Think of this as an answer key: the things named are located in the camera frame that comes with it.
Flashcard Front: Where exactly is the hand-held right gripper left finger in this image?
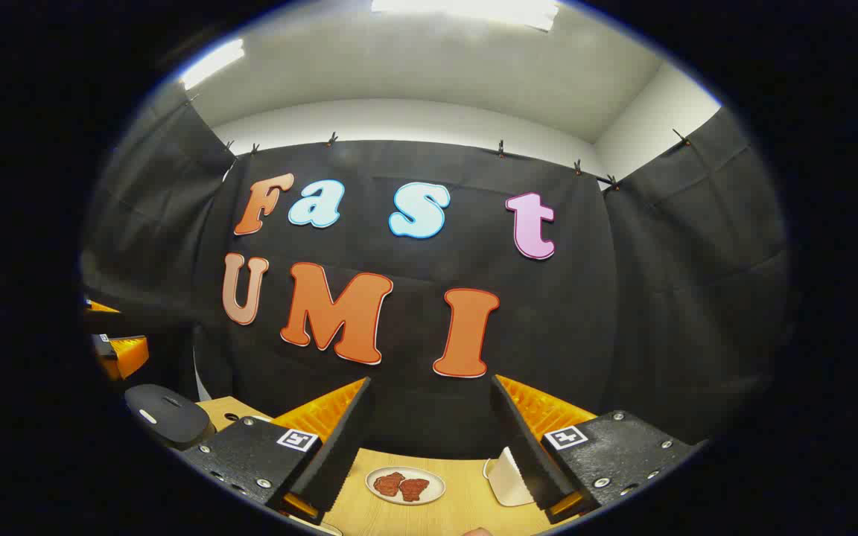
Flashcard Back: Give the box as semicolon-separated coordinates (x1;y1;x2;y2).
179;376;375;526

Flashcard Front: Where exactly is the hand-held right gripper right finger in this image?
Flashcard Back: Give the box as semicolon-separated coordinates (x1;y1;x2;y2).
490;374;705;526

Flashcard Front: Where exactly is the black silver rice cooker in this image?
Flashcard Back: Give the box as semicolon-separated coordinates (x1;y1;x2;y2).
125;385;211;449

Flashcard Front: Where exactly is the white toaster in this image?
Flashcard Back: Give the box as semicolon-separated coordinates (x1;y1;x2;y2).
483;447;536;508

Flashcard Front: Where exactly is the white plate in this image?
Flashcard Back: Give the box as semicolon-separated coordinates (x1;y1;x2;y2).
366;466;446;506

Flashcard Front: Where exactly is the black backdrop cloth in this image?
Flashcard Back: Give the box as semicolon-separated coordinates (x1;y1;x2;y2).
79;82;795;462

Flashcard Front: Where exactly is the ceiling light panel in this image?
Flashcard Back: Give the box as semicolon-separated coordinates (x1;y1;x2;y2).
179;39;246;91

